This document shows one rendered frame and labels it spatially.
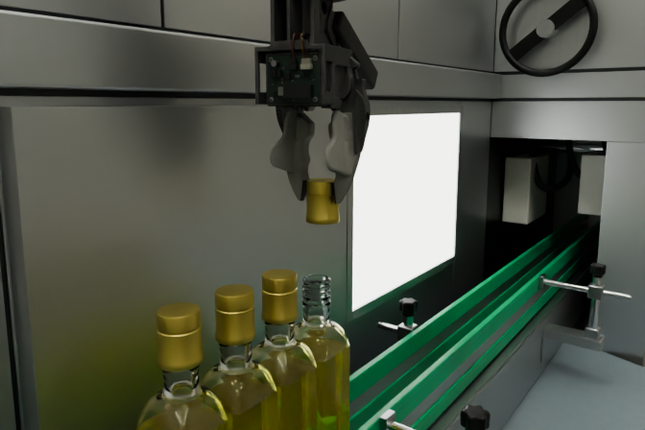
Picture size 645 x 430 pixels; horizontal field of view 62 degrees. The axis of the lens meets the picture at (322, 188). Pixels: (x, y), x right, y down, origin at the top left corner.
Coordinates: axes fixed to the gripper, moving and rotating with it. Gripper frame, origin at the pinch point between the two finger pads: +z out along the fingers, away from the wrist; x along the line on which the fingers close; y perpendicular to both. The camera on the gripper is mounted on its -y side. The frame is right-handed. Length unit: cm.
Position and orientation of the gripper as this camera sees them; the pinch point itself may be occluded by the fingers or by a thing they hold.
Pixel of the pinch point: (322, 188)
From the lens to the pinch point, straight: 55.9
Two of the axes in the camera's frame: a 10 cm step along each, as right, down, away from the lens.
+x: 9.1, 0.7, -4.2
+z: 0.0, 9.9, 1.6
